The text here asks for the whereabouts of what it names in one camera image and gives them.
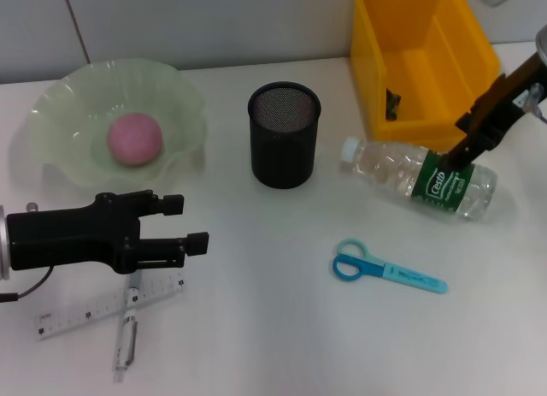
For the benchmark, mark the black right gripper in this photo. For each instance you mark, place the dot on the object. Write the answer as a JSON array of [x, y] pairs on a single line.
[[504, 105]]

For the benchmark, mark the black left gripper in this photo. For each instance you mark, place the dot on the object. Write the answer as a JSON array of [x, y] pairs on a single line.
[[68, 235]]

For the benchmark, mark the clear green-label water bottle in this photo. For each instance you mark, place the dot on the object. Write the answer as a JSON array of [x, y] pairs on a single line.
[[384, 169]]

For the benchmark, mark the green plastic wrapper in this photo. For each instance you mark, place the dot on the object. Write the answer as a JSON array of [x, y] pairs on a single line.
[[393, 105]]

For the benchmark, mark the pink peach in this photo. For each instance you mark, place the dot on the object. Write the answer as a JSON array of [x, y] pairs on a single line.
[[134, 139]]

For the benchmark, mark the black mesh pen holder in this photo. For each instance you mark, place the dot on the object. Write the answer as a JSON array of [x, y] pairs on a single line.
[[282, 152]]

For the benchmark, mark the grey clear ballpoint pen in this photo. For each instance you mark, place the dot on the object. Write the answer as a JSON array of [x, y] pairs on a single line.
[[125, 340]]

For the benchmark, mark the transparent plastic ruler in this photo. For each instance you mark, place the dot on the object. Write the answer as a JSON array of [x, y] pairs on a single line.
[[85, 312]]

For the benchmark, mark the blue plastic scissors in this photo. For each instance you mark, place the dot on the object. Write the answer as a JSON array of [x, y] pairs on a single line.
[[363, 267]]

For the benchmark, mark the pale green glass fruit plate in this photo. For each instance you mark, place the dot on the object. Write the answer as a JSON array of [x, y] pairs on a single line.
[[72, 114]]

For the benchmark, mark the yellow plastic bin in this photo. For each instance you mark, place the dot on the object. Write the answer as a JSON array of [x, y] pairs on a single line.
[[427, 71]]

